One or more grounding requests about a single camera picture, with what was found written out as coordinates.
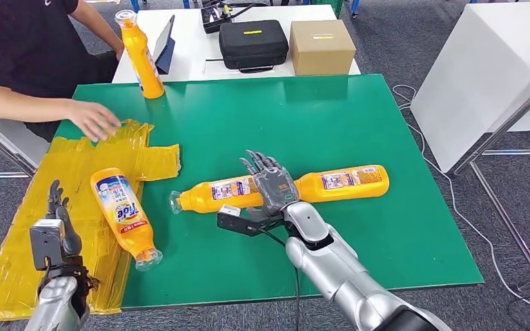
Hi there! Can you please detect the person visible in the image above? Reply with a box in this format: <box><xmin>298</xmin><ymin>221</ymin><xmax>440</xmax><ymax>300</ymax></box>
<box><xmin>0</xmin><ymin>0</ymin><xmax>126</xmax><ymax>143</ymax></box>

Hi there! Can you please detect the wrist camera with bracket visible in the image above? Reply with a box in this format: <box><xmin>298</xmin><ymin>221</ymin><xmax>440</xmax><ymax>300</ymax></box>
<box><xmin>215</xmin><ymin>204</ymin><xmax>288</xmax><ymax>237</ymax></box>
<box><xmin>29</xmin><ymin>219</ymin><xmax>67</xmax><ymax>272</ymax></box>

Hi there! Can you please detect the green crate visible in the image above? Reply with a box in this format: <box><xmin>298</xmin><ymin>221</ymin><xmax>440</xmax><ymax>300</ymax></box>
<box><xmin>309</xmin><ymin>0</ymin><xmax>344</xmax><ymax>17</ymax></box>

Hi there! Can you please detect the person's right hand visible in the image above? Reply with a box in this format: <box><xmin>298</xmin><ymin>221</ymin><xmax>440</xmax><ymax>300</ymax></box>
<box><xmin>66</xmin><ymin>99</ymin><xmax>123</xmax><ymax>143</ymax></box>

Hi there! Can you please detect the black controller device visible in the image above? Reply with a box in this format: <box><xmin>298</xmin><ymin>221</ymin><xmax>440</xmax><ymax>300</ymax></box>
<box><xmin>201</xmin><ymin>0</ymin><xmax>259</xmax><ymax>34</ymax></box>

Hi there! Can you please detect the yellow plastic sheet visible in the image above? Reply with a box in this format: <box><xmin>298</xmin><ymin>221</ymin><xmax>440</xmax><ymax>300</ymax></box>
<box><xmin>0</xmin><ymin>119</ymin><xmax>182</xmax><ymax>323</ymax></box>

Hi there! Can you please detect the steel stand leg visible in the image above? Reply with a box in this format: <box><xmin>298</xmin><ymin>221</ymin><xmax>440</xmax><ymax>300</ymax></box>
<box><xmin>445</xmin><ymin>57</ymin><xmax>530</xmax><ymax>293</ymax></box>
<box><xmin>0</xmin><ymin>121</ymin><xmax>37</xmax><ymax>180</ymax></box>

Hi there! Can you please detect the tablet in blue case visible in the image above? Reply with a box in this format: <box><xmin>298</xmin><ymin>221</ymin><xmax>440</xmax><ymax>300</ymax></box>
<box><xmin>152</xmin><ymin>14</ymin><xmax>177</xmax><ymax>75</ymax></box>

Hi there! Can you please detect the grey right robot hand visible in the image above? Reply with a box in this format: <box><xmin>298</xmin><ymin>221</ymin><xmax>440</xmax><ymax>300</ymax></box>
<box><xmin>239</xmin><ymin>150</ymin><xmax>301</xmax><ymax>219</ymax></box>

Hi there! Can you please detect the white floor cable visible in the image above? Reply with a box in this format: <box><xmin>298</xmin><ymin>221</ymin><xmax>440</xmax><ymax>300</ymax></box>
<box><xmin>391</xmin><ymin>84</ymin><xmax>530</xmax><ymax>321</ymax></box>

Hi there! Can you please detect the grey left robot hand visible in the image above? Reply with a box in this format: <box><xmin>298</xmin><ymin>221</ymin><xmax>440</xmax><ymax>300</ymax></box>
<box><xmin>45</xmin><ymin>179</ymin><xmax>84</xmax><ymax>257</ymax></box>

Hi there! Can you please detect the white table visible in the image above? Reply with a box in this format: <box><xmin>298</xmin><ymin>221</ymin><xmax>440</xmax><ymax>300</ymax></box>
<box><xmin>111</xmin><ymin>4</ymin><xmax>362</xmax><ymax>85</ymax></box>
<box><xmin>0</xmin><ymin>102</ymin><xmax>52</xmax><ymax>166</ymax></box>
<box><xmin>410</xmin><ymin>2</ymin><xmax>530</xmax><ymax>174</ymax></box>

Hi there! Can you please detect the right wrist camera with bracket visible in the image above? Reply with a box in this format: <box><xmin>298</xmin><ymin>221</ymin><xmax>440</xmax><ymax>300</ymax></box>
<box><xmin>215</xmin><ymin>204</ymin><xmax>288</xmax><ymax>237</ymax></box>

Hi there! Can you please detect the orange detergent bottle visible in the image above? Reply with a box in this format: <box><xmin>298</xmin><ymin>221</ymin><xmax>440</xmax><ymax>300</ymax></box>
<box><xmin>168</xmin><ymin>174</ymin><xmax>266</xmax><ymax>216</ymax></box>
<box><xmin>90</xmin><ymin>167</ymin><xmax>164</xmax><ymax>272</ymax></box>
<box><xmin>292</xmin><ymin>164</ymin><xmax>391</xmax><ymax>204</ymax></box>
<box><xmin>114</xmin><ymin>10</ymin><xmax>166</xmax><ymax>100</ymax></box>

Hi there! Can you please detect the black camera cable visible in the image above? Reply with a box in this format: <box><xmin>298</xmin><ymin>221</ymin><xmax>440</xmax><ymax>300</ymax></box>
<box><xmin>257</xmin><ymin>227</ymin><xmax>302</xmax><ymax>331</ymax></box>

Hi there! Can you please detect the black zip carrying case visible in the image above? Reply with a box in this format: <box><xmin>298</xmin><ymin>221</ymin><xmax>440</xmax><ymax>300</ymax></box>
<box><xmin>218</xmin><ymin>19</ymin><xmax>290</xmax><ymax>74</ymax></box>

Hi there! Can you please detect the brown cardboard box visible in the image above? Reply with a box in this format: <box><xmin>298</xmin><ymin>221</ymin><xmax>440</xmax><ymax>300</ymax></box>
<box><xmin>288</xmin><ymin>19</ymin><xmax>357</xmax><ymax>77</ymax></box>

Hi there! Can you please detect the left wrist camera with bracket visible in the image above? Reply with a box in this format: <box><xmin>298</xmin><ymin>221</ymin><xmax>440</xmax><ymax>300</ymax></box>
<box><xmin>29</xmin><ymin>219</ymin><xmax>67</xmax><ymax>272</ymax></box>

